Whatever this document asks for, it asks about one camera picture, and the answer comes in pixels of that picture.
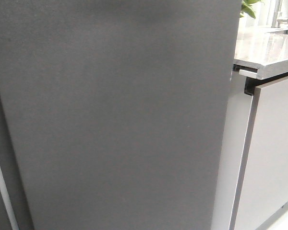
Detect dark grey fridge door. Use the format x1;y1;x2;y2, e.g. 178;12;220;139
0;99;34;230
0;0;241;230

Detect grey kitchen counter cabinet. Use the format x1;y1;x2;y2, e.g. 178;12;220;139
211;26;288;230

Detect green potted plant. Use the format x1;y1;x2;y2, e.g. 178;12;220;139
240;0;263;19

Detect silver sink faucet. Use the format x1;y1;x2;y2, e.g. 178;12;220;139
271;0;288;28

